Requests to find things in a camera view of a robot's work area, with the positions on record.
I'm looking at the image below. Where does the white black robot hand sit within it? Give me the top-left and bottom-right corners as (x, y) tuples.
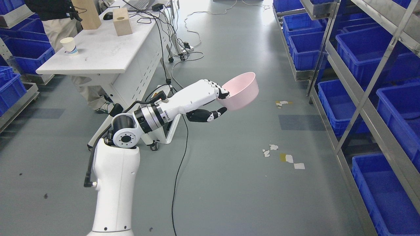
(157, 79), (230, 122)

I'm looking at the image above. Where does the pink plastic bowl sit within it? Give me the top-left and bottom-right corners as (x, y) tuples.
(217, 72), (259, 111)

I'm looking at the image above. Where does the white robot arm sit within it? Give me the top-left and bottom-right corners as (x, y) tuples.
(84, 92), (168, 236)

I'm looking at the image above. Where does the white office desk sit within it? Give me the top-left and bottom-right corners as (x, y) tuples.
(35, 0), (181, 151)

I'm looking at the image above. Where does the wooden block with hole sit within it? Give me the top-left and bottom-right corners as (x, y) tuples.
(113, 8), (133, 36)

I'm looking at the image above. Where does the black computer mouse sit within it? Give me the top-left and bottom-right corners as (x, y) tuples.
(103, 11), (114, 20)

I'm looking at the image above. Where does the tall wooden block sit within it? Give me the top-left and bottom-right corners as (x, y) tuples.
(72, 0), (101, 30)

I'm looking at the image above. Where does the paper cup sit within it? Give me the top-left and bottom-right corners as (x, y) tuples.
(60, 37), (79, 56)

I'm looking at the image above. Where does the standing person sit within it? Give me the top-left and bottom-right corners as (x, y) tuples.
(25, 0), (115, 114)

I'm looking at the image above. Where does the right steel shelving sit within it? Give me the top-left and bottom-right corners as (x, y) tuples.
(273, 0), (419, 236)

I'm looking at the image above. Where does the black power cable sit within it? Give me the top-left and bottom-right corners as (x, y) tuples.
(144, 13), (205, 236)

